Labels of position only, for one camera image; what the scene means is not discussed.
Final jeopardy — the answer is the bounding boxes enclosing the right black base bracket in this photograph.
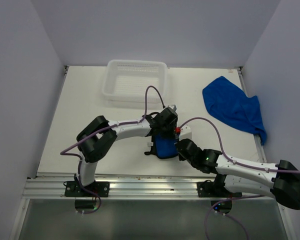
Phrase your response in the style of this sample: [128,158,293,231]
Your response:
[196,180,243,198]

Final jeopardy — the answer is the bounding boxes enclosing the aluminium mounting rail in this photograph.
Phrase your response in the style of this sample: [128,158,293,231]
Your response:
[22,174,219,200]

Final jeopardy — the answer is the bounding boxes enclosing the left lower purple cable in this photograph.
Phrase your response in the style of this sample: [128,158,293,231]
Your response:
[73,187,102,215]

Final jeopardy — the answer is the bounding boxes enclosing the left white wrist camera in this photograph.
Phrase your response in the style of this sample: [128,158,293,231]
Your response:
[168,104,177,112]

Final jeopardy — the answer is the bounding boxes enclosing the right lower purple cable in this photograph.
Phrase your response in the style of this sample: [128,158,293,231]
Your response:
[204,194,266,240]

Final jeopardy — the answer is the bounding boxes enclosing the blue towel with black trim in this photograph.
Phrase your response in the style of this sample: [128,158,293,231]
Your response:
[144,134,178,160]

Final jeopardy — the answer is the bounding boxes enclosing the black base bracket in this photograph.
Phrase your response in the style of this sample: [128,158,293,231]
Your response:
[196,180,243,198]
[63,180,110,198]

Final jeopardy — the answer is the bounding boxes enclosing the left black base bracket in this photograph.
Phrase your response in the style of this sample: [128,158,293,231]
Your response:
[63,180,110,198]

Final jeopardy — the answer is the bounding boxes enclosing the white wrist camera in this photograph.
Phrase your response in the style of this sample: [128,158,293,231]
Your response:
[168,104,177,112]
[174,125,192,141]

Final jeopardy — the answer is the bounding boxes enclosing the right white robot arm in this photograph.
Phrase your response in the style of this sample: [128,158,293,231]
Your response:
[175,139,300,210]

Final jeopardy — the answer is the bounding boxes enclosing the white plastic mesh basket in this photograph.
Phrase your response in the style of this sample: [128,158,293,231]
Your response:
[101,59,168,103]

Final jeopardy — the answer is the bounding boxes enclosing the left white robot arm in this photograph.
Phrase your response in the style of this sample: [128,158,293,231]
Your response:
[76,105,180,197]

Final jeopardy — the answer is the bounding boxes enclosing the crumpled blue towel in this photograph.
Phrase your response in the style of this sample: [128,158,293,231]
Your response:
[202,76,267,145]

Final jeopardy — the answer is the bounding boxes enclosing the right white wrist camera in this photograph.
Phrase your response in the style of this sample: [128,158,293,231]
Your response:
[174,125,192,141]

